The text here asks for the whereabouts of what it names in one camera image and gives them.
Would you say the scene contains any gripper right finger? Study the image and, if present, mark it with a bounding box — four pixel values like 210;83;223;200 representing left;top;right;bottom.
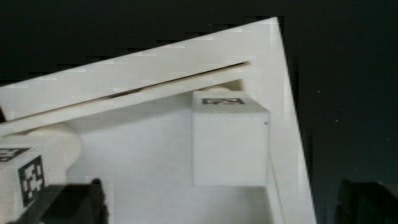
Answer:
335;180;398;224

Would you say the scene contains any white square table top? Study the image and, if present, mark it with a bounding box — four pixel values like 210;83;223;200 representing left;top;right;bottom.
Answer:
0;19;317;224

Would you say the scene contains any white table leg with tag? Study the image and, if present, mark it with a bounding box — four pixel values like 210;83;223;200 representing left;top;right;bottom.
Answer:
0;124;84;223

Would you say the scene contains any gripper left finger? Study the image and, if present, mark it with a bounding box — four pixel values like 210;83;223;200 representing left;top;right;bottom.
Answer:
13;179;111;224

